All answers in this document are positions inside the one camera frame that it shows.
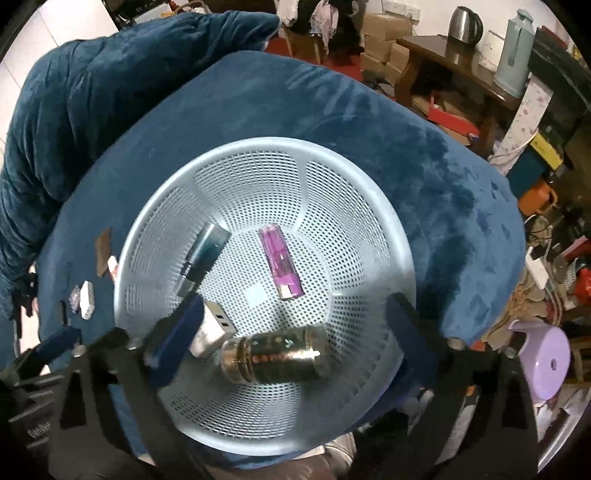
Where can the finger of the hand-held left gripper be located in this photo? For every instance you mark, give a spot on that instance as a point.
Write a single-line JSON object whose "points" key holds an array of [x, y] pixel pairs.
{"points": [[57, 344]]}

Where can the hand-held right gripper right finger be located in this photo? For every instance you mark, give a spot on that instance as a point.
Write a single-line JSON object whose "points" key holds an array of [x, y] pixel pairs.
{"points": [[415, 346]]}

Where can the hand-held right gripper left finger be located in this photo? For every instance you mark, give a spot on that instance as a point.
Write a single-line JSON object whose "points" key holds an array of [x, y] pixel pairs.
{"points": [[180, 337]]}

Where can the white usb adapter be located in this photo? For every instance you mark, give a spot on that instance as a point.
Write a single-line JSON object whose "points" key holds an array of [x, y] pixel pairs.
{"points": [[214, 327]]}

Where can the white wall charger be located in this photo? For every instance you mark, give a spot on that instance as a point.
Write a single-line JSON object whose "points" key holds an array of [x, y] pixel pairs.
{"points": [[86, 300]]}

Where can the dark teal tube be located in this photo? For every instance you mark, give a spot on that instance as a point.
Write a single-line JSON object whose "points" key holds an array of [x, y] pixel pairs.
{"points": [[205, 249]]}

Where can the white red lip balm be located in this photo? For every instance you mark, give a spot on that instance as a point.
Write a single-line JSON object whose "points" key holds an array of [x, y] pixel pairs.
{"points": [[112, 267]]}

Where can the gold black can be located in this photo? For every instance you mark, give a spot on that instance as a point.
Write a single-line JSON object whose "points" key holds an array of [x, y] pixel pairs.
{"points": [[277, 353]]}

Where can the purple lighter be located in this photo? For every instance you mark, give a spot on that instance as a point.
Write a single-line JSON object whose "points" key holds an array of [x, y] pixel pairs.
{"points": [[277, 258]]}

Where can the light blue plastic basket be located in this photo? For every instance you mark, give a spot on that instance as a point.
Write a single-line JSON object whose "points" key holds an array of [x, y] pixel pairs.
{"points": [[323, 207]]}

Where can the black cloth item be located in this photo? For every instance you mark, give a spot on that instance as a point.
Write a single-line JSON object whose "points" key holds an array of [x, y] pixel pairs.
{"points": [[25, 295]]}

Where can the brown comb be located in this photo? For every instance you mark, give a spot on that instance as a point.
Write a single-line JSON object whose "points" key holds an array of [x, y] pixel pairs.
{"points": [[102, 251]]}

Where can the purple plastic stool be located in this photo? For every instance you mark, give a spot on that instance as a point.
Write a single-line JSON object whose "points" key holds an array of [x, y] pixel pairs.
{"points": [[545, 360]]}

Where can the white power strip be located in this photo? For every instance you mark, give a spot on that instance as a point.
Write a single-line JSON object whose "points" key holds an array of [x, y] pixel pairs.
{"points": [[538, 272]]}

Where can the orange plastic stool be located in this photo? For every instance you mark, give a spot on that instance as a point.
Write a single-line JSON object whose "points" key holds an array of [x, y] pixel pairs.
{"points": [[538, 196]]}

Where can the yellow black box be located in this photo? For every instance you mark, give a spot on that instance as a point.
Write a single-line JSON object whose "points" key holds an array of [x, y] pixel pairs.
{"points": [[547, 147]]}

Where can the blue plush blanket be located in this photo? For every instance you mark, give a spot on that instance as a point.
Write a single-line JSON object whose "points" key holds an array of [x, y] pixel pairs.
{"points": [[346, 115]]}

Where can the blue quilted duvet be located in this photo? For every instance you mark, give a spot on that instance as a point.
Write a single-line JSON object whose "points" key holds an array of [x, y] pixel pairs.
{"points": [[92, 92]]}

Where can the floral patterned cloth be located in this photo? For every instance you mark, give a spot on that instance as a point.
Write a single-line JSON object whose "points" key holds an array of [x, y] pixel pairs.
{"points": [[531, 110]]}

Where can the dark wooden table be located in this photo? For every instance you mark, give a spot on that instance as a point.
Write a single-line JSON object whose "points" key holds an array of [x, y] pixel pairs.
{"points": [[443, 55]]}

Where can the pale green thermos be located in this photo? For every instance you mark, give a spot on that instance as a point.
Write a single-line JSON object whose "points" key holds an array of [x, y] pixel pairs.
{"points": [[512, 55]]}

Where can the white container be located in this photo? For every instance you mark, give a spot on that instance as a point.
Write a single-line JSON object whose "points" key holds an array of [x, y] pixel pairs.
{"points": [[491, 48]]}

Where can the stack of cardboard boxes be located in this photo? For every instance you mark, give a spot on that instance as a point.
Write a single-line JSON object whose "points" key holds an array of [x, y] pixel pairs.
{"points": [[383, 27]]}

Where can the steel electric kettle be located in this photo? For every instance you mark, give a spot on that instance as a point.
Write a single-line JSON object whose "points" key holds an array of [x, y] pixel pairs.
{"points": [[464, 25]]}

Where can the hanging clothes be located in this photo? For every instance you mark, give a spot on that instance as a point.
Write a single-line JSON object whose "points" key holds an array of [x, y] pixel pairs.
{"points": [[323, 18]]}

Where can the white wall socket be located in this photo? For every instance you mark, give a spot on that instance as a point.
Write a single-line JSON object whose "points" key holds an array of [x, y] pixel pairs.
{"points": [[401, 7]]}

